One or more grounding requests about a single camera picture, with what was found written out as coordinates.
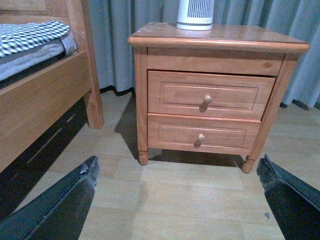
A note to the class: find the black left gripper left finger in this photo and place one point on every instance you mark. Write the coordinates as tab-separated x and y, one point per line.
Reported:
59	213

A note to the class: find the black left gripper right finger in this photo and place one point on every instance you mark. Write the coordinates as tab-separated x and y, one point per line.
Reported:
294	203

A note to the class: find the wooden drawer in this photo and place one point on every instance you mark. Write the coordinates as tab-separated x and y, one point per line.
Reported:
233	96
222	135

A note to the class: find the lower drawer round knob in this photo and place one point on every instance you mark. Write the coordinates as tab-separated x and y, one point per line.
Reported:
201	137

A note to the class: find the drawer round knob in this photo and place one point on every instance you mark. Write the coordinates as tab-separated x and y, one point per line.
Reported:
201	137
207	99

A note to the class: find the upper drawer round knob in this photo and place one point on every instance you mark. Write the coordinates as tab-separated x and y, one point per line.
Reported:
207	99

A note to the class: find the wooden nightstand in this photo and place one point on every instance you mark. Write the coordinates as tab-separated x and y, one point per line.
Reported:
224	50

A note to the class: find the grey mattress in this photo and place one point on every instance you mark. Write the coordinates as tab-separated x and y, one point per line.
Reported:
18	62

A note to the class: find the black white checkered sheet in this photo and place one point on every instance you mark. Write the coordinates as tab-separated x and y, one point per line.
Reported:
15	38

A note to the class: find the grey curtain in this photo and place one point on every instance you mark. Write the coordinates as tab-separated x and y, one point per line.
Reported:
113	21

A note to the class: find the white cylindrical air purifier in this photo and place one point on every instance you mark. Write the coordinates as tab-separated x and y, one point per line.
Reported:
195	15

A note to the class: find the wooden bed frame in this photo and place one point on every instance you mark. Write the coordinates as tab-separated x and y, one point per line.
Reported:
31	105

